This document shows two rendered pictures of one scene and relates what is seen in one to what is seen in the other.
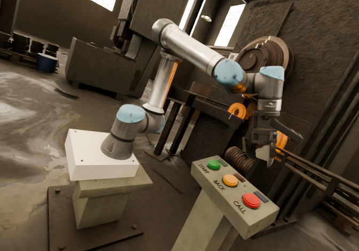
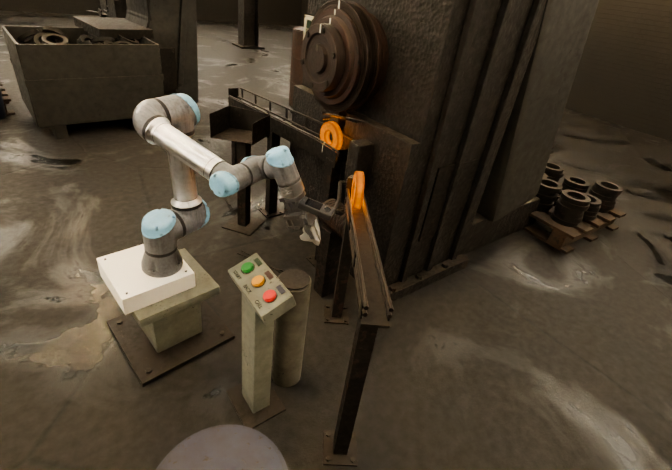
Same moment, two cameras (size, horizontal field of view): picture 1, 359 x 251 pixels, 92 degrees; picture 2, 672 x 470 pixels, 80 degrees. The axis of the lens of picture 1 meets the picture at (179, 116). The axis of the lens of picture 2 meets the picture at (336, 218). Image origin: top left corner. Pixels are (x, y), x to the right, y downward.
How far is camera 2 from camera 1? 86 cm
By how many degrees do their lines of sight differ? 20
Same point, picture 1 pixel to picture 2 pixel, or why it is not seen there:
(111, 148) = (153, 267)
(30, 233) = (113, 368)
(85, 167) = (133, 298)
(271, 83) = (278, 172)
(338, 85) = (440, 78)
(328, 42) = (420, 4)
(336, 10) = not seen: outside the picture
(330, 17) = not seen: outside the picture
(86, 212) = (159, 335)
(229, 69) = (219, 184)
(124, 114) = (149, 230)
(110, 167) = (161, 288)
